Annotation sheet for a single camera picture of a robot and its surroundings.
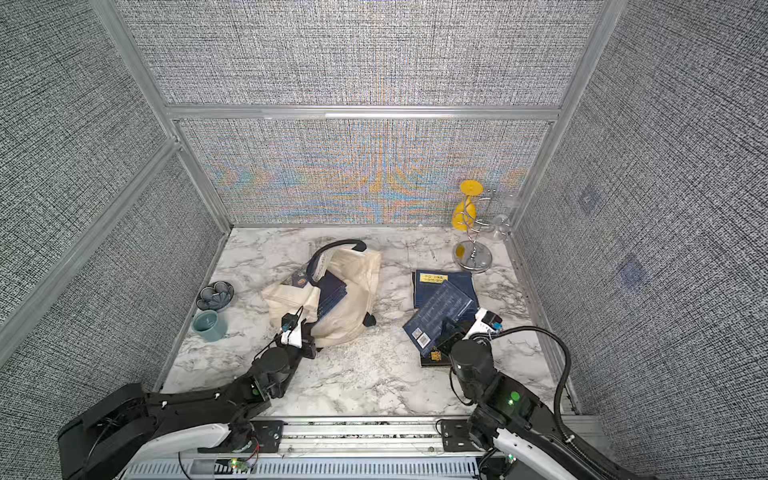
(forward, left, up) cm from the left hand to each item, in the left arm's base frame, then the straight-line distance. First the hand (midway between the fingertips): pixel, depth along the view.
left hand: (316, 317), depth 81 cm
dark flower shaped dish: (+15, +36, -11) cm, 40 cm away
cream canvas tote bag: (+17, -12, -3) cm, 21 cm away
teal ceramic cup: (+4, +35, -9) cm, 36 cm away
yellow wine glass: (+44, -51, -5) cm, 67 cm away
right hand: (-4, -33, +7) cm, 34 cm away
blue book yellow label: (+14, -32, -7) cm, 36 cm away
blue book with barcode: (-5, -28, +1) cm, 29 cm away
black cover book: (-10, -32, -9) cm, 35 cm away
